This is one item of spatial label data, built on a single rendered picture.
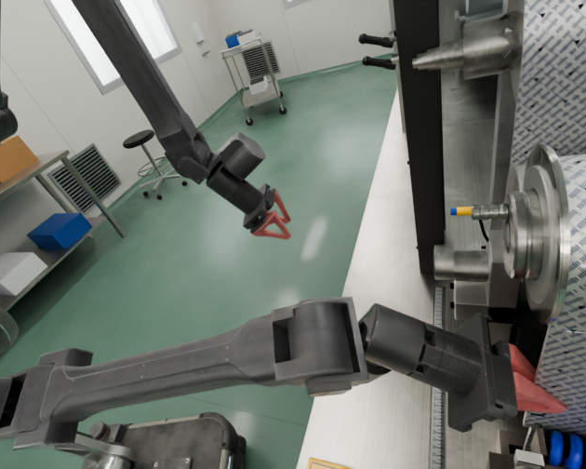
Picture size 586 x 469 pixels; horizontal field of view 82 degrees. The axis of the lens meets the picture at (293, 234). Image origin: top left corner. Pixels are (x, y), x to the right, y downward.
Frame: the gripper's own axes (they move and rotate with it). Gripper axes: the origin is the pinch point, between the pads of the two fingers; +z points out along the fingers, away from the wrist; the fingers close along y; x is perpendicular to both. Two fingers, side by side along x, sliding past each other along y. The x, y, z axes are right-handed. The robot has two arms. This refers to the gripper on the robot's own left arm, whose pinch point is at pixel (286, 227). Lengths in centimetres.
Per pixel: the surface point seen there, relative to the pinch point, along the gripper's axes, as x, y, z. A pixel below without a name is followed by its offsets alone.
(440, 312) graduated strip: -16.0, -18.6, 25.9
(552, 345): -31, -44, 2
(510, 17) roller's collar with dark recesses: -48, -15, -9
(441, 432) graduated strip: -10.2, -39.1, 22.6
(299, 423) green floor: 76, 3, 77
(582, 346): -33, -45, 3
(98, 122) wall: 209, 305, -93
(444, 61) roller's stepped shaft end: -40.4, -13.3, -10.0
